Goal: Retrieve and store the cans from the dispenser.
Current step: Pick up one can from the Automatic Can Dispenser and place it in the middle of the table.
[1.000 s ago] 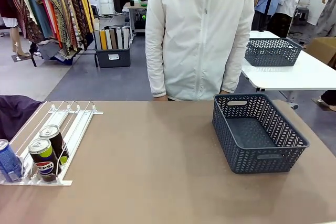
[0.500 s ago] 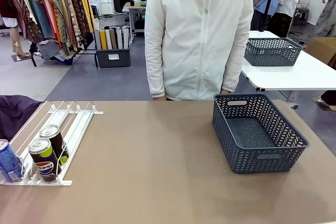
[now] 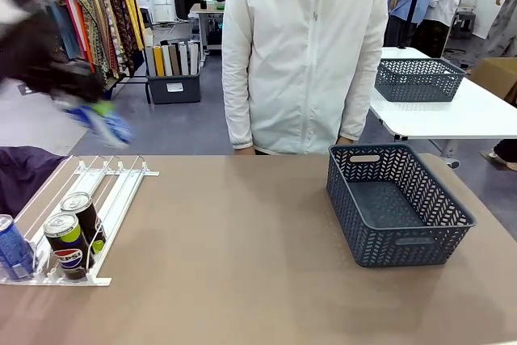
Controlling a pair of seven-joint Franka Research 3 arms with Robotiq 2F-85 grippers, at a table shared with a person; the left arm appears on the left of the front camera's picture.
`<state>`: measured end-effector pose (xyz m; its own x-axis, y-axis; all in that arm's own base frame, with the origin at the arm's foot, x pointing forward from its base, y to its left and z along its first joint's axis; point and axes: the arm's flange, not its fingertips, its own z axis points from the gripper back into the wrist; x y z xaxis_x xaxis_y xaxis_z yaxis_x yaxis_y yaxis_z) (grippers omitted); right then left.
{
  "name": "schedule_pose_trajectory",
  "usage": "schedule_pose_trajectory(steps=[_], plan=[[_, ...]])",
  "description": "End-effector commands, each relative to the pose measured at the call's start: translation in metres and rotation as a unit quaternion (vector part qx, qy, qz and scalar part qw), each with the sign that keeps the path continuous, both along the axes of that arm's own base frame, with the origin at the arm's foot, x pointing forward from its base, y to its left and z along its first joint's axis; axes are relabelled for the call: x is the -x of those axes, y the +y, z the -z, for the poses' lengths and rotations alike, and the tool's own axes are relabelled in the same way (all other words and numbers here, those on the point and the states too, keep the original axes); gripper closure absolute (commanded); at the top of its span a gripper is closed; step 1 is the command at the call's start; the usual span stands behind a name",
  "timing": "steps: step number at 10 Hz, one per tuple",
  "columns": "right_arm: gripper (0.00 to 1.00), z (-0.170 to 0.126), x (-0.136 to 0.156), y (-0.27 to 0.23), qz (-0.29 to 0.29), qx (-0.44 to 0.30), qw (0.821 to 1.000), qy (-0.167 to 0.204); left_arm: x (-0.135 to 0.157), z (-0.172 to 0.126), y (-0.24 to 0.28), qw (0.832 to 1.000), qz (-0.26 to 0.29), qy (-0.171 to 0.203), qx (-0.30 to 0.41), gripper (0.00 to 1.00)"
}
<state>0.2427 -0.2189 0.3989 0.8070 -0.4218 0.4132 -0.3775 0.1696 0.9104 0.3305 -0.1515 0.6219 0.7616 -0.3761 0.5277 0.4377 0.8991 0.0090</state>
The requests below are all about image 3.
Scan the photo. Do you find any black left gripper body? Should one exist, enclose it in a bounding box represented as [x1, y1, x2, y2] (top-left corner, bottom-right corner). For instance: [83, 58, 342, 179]
[0, 0, 108, 104]

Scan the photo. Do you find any black Pepsi can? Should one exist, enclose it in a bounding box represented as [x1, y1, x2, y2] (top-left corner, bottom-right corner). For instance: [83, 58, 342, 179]
[60, 191, 108, 255]
[43, 212, 96, 282]

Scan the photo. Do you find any grey woven plastic basket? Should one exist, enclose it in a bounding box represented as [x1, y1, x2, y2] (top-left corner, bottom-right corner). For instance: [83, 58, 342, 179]
[374, 57, 468, 103]
[326, 142, 477, 268]

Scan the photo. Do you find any teal hanging garment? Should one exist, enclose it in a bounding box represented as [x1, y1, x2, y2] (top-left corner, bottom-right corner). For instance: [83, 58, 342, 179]
[52, 1, 84, 61]

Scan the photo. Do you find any black clothes rack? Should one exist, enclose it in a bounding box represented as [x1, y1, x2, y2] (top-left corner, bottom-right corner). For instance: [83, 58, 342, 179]
[103, 0, 153, 104]

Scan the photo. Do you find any orange hanging garment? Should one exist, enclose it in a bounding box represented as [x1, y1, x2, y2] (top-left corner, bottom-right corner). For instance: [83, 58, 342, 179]
[72, 0, 97, 74]

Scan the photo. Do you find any grey fabric roll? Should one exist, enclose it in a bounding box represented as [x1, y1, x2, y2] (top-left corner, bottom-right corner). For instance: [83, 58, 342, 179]
[145, 45, 157, 78]

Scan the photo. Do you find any yellow fabric roll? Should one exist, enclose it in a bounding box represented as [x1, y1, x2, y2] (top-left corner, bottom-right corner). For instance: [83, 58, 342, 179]
[153, 45, 166, 78]

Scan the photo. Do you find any grey storage bin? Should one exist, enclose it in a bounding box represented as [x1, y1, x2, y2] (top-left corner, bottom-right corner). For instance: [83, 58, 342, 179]
[146, 73, 202, 105]

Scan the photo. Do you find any white fabric roll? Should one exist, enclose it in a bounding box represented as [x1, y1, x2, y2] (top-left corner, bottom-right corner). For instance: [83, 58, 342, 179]
[187, 40, 200, 76]
[161, 44, 174, 77]
[179, 43, 190, 76]

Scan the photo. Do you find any brown fabric roll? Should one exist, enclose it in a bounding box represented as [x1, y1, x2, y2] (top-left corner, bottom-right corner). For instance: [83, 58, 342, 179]
[168, 44, 181, 77]

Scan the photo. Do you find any brown patterned hanging garment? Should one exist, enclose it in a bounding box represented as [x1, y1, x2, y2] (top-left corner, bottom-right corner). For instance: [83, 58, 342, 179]
[95, 0, 137, 75]

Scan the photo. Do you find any dark purple cloth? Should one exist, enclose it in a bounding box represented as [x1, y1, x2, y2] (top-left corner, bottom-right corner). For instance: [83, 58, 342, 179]
[0, 145, 68, 219]

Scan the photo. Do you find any yellow hanging garment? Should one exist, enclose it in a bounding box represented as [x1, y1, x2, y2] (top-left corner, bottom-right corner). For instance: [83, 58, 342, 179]
[112, 0, 146, 52]

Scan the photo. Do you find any background workbench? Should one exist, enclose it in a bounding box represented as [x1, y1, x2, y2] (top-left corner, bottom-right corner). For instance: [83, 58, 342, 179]
[188, 0, 225, 56]

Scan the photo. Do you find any person in white jacket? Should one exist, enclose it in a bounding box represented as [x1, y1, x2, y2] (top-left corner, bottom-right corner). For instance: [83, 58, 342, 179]
[221, 0, 391, 156]

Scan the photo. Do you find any white side table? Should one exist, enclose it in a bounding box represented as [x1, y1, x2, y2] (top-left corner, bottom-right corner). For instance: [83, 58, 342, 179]
[369, 46, 517, 141]

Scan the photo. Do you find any black stool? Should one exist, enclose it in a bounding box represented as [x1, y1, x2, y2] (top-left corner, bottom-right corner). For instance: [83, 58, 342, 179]
[451, 11, 477, 42]

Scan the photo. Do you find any cardboard box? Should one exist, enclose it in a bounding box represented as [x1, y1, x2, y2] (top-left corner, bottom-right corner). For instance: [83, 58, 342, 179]
[470, 57, 517, 104]

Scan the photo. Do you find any bystander's foot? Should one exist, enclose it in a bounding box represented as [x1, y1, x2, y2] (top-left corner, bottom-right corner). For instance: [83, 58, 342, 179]
[479, 138, 517, 172]

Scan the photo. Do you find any mannequin in grey dress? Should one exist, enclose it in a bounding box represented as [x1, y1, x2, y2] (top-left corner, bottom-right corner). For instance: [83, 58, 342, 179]
[482, 0, 517, 59]

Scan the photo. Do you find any white wire can dispenser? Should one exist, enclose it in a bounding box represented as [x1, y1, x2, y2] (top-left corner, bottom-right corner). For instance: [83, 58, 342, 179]
[0, 154, 160, 288]

